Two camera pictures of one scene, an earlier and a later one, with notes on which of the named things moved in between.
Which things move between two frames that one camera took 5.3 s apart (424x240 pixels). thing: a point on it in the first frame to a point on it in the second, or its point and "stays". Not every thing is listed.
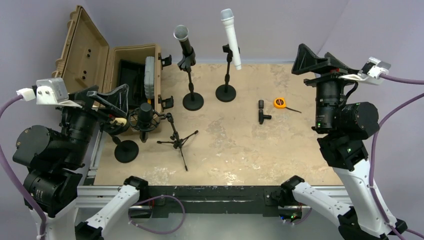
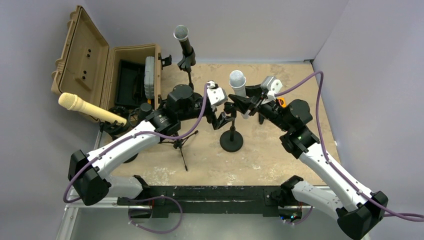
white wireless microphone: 227,17 to 238,79
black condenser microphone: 145,119 stays
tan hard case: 87,60 stays
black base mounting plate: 216,199 stays
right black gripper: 305,60 to 254,103
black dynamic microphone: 181,32 stays
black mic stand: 226,93 to 231,141
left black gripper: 116,100 to 217,122
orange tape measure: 280,103 stays
